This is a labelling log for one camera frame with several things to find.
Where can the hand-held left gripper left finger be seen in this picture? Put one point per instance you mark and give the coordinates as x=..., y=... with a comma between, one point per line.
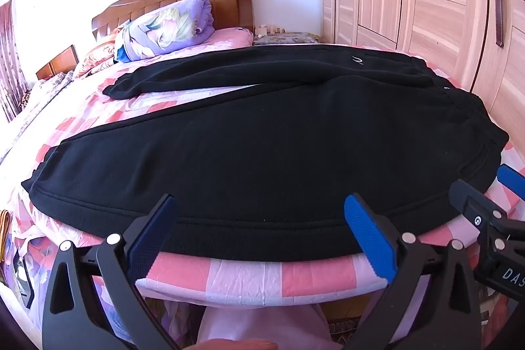
x=149, y=235

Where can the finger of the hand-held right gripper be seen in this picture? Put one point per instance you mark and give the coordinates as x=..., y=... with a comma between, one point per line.
x=471, y=203
x=512, y=182

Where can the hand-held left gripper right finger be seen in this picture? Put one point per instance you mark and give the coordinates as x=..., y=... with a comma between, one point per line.
x=369, y=235

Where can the black pants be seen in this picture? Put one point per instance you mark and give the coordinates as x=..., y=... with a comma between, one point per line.
x=262, y=149

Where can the person's left hand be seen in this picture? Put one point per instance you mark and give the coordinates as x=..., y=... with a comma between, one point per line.
x=238, y=346

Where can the bed with pink checked sheet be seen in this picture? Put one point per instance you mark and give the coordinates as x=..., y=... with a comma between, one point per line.
x=246, y=280

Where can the orange cloth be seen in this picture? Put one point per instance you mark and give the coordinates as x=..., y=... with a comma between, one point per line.
x=5, y=231

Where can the light wooden wardrobe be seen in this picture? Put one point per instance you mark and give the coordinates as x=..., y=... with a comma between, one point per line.
x=434, y=26

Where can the grey patterned blanket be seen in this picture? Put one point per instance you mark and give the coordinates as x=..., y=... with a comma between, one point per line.
x=37, y=100

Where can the orange floral pillow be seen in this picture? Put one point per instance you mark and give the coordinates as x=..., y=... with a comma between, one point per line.
x=98, y=54

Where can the small wooden headboard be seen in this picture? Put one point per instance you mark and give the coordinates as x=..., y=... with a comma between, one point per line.
x=61, y=61

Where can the folded purple floral quilt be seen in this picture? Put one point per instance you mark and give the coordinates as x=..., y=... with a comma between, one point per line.
x=164, y=30

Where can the nightstand with floral cover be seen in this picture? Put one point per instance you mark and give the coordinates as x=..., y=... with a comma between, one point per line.
x=287, y=38

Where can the pink pillow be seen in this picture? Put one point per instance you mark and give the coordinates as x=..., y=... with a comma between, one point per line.
x=229, y=36

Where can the pink patterned curtain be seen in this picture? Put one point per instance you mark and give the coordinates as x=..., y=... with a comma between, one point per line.
x=10, y=59

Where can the small pale bottles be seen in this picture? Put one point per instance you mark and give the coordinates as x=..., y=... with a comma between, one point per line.
x=262, y=31

